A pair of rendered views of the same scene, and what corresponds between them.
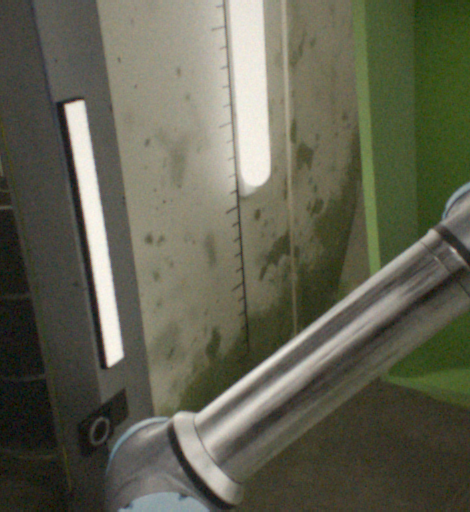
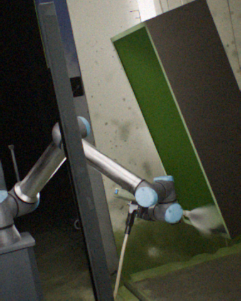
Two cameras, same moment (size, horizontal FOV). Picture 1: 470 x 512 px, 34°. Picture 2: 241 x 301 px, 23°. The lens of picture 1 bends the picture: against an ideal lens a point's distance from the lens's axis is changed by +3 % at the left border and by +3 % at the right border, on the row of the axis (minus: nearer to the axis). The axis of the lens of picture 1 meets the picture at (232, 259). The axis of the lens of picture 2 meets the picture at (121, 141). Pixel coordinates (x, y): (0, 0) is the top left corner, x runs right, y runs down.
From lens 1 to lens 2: 277 cm
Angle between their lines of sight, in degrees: 44
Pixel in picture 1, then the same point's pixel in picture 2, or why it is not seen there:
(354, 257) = not seen: outside the picture
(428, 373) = not seen: hidden behind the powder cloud
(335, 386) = (39, 169)
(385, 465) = (219, 277)
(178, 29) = (123, 85)
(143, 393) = (105, 219)
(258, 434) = (26, 182)
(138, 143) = (101, 123)
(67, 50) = not seen: hidden behind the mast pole
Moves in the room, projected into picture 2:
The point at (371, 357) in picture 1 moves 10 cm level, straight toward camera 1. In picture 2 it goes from (44, 161) to (27, 165)
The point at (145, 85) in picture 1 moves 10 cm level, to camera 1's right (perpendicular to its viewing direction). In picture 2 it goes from (105, 104) to (116, 102)
